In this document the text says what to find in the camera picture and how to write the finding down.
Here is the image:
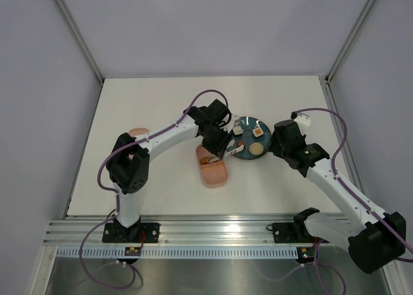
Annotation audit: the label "orange salmon sushi roll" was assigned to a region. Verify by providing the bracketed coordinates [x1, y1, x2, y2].
[252, 127, 265, 138]

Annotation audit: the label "pink lunch box lid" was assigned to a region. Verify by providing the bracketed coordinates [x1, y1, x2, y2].
[128, 128, 150, 137]

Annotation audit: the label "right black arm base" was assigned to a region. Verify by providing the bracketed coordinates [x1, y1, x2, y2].
[265, 222, 319, 245]

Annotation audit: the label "white cat paw tongs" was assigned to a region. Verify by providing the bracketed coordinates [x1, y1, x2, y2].
[207, 139, 245, 164]

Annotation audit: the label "white slotted cable duct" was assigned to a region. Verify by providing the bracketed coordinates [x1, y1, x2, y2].
[57, 245, 298, 259]

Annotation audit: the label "aluminium frame post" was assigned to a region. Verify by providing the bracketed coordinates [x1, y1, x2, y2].
[325, 0, 379, 85]
[52, 0, 105, 87]

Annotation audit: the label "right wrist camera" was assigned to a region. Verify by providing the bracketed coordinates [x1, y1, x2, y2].
[290, 112, 311, 134]

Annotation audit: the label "aluminium mounting rail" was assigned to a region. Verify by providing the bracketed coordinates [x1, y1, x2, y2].
[43, 214, 293, 247]

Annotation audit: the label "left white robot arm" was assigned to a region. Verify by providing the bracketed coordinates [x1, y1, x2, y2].
[105, 99, 237, 242]

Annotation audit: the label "beige steamed bun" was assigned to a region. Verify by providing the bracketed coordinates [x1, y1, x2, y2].
[248, 142, 264, 156]

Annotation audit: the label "left aluminium frame post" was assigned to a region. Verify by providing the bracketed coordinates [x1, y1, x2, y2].
[52, 0, 105, 87]

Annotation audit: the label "blue ceramic plate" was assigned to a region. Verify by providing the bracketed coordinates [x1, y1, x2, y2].
[232, 116, 271, 160]

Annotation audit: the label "pink divided lunch box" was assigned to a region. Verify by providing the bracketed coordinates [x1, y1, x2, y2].
[196, 145, 228, 188]

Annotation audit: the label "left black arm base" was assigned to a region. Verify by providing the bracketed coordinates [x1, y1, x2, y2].
[102, 222, 160, 243]

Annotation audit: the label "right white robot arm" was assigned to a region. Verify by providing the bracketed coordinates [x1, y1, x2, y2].
[267, 119, 406, 274]

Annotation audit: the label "cucumber sushi roll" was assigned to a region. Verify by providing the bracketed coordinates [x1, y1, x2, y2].
[232, 126, 243, 136]

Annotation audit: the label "right aluminium frame post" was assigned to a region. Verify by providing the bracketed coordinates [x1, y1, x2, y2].
[325, 0, 379, 85]

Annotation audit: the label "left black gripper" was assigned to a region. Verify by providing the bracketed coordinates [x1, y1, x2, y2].
[201, 123, 234, 159]

